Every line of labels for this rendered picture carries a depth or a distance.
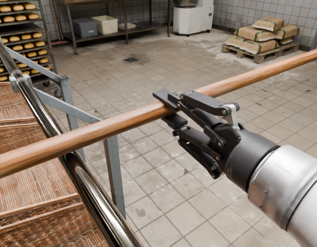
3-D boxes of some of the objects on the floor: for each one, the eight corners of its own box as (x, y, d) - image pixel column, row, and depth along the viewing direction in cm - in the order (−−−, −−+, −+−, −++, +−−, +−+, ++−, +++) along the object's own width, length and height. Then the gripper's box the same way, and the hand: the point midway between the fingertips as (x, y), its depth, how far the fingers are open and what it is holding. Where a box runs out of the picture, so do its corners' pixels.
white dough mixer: (182, 38, 536) (185, -34, 463) (165, 33, 575) (166, -35, 503) (212, 33, 581) (220, -35, 508) (195, 28, 620) (200, -35, 548)
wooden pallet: (257, 64, 406) (259, 55, 398) (220, 52, 460) (222, 44, 452) (297, 51, 464) (300, 43, 456) (260, 41, 518) (262, 34, 510)
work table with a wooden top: (74, 55, 445) (64, -1, 396) (60, 44, 500) (49, -6, 450) (171, 36, 552) (172, -10, 503) (151, 29, 607) (150, -13, 557)
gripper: (262, 130, 26) (140, 64, 42) (236, 224, 35) (143, 140, 51) (301, 109, 30) (175, 56, 46) (268, 199, 38) (172, 128, 54)
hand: (169, 108), depth 46 cm, fingers closed on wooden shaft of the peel, 3 cm apart
